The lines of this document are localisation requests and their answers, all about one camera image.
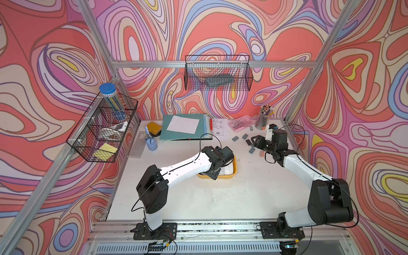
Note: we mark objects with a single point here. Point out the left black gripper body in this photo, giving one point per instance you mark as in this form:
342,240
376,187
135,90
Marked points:
214,174

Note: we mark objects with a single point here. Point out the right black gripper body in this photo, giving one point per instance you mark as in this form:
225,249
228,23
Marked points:
265,145

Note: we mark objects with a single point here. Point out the yellow storage box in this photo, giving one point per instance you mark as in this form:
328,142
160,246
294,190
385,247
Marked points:
229,171

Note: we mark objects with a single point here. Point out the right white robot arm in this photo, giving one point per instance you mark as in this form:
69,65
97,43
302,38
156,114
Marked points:
329,203

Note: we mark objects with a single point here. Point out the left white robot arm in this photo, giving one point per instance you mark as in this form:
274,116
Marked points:
153,189

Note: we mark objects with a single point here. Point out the pink transparent clip box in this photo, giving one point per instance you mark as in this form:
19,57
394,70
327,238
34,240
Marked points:
240,123

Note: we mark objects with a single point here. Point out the green folder stack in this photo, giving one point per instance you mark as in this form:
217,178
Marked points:
202,131

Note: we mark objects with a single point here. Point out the printed instruction sheet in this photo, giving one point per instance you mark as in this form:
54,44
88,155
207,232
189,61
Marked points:
218,127

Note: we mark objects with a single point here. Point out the pen cup with pens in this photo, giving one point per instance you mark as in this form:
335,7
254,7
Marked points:
265,113

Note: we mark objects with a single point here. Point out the white paper sheet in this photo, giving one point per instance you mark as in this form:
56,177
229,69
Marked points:
183,125

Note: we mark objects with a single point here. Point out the blue glue bottle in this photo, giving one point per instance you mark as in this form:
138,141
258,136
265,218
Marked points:
150,141

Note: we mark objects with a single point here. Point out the yellow-brown wallet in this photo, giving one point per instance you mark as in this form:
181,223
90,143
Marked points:
154,129

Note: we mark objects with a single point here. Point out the dark eraser in basket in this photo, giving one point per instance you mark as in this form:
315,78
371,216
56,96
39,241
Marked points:
219,80

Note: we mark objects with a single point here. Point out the yellow sticky note pad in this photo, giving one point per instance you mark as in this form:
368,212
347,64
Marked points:
105,152

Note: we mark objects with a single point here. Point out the blue-lid pencil jar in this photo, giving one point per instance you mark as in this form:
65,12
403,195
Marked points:
112,99

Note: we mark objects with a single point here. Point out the black wire wall basket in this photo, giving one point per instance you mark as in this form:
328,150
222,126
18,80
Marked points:
212,72

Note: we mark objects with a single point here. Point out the black wire side basket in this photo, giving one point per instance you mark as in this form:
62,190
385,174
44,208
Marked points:
98,126

